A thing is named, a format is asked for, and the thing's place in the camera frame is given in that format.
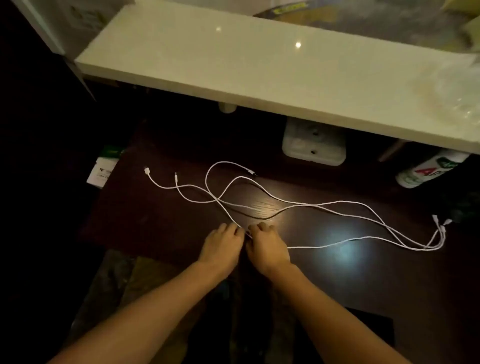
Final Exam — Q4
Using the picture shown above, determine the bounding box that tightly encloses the person's left hand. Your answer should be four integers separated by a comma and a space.
197, 223, 246, 281

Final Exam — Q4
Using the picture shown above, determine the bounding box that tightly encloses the person's right hand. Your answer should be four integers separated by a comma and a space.
245, 221, 296, 280

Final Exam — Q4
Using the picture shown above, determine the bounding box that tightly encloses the white charging cable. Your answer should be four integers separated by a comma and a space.
204, 160, 453, 251
143, 166, 447, 251
173, 171, 453, 251

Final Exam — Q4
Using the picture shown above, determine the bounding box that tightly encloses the person's left forearm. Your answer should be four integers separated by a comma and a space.
46, 258, 228, 364

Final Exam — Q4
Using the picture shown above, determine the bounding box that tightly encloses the person's right forearm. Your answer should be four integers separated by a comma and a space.
268, 263, 412, 364

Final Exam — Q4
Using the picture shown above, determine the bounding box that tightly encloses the white socket box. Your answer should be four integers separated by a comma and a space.
281, 119, 347, 167

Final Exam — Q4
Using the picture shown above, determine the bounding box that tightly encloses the white and green paper box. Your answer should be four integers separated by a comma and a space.
86, 144, 125, 190

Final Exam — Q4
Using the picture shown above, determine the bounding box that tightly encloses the light wooden stick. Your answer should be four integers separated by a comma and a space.
377, 139, 408, 163

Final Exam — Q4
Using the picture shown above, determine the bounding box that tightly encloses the white bottle red green label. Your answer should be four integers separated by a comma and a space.
395, 149, 470, 189

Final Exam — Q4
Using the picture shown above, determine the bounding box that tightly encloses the cream stone counter ledge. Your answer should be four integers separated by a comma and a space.
74, 0, 480, 155

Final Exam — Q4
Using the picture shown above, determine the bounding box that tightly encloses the clear glass tray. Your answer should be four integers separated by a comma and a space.
419, 52, 480, 128

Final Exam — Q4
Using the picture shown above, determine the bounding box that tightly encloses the pale wall sticker green print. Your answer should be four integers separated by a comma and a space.
67, 3, 106, 31

